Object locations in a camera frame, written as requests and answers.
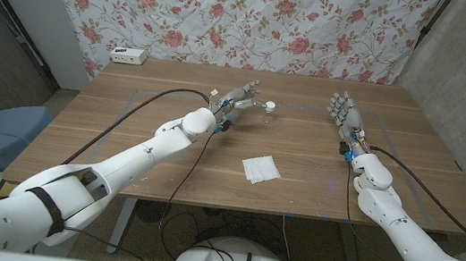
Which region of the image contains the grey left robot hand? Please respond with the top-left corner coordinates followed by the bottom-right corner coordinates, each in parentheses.
top-left (207, 74), bottom-right (272, 138)

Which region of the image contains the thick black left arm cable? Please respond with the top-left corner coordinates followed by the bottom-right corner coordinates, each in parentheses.
top-left (60, 72), bottom-right (215, 185)

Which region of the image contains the floral rose backdrop cloth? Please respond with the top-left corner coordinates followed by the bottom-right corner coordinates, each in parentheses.
top-left (26, 0), bottom-right (440, 123)

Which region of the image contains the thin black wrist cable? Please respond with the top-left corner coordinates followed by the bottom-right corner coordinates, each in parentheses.
top-left (152, 126), bottom-right (216, 261)
top-left (334, 161), bottom-right (466, 261)

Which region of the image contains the grey table leg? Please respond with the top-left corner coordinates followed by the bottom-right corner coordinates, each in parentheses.
top-left (332, 221), bottom-right (369, 261)

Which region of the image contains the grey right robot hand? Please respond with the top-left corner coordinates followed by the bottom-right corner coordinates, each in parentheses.
top-left (320, 88), bottom-right (377, 161)

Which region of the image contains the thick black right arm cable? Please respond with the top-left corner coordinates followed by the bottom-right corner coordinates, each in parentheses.
top-left (356, 144), bottom-right (466, 260)

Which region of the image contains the black floor cable tangle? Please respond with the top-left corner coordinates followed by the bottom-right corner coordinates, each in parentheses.
top-left (157, 205), bottom-right (294, 261)

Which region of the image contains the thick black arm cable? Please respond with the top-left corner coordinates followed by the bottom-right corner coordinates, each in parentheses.
top-left (356, 144), bottom-right (466, 260)
top-left (60, 72), bottom-right (215, 185)

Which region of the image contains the blue chair seat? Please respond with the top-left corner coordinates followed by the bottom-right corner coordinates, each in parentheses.
top-left (0, 100), bottom-right (55, 178)

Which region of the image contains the white table leg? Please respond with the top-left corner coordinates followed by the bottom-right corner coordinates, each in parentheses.
top-left (105, 195), bottom-right (138, 257)

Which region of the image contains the white folded tissue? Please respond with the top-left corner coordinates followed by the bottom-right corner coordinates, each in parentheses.
top-left (239, 152), bottom-right (284, 188)

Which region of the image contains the black backdrop stand pole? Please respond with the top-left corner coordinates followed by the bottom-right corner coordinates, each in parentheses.
top-left (415, 0), bottom-right (455, 42)

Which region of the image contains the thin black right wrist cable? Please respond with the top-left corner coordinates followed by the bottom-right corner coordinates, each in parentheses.
top-left (334, 161), bottom-right (466, 261)

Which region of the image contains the thin black left wrist cable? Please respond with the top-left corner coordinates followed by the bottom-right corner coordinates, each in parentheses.
top-left (152, 126), bottom-right (216, 261)

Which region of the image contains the clear bottle with white cap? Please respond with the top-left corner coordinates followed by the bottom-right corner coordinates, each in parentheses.
top-left (261, 99), bottom-right (277, 126)

